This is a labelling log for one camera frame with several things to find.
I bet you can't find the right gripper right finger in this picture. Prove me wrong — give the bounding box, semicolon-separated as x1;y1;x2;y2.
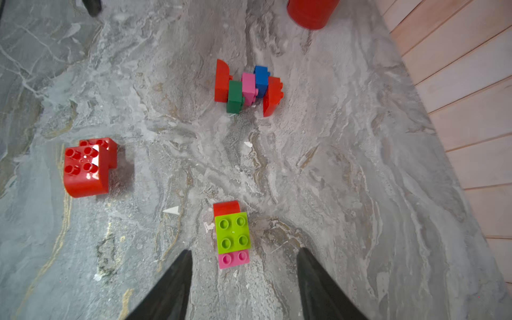
297;247;367;320

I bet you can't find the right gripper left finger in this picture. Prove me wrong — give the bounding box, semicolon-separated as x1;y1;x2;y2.
125;250;193;320

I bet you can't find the pink lego brick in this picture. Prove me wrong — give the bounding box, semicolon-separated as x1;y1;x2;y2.
241;73;258;106
218;250;250;269

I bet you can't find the lime green lego brick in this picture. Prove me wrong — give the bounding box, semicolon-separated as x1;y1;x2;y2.
215;212;251;255

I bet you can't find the long red lego brick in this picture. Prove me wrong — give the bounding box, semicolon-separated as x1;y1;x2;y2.
213;200;241;217

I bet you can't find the small red curved brick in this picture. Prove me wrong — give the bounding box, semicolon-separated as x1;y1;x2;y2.
214;59;233;103

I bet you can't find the blue lego brick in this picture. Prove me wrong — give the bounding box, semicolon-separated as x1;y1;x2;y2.
253;65;270;99

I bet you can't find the red pen cup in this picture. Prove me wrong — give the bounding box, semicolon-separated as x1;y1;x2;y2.
287;0;339;30

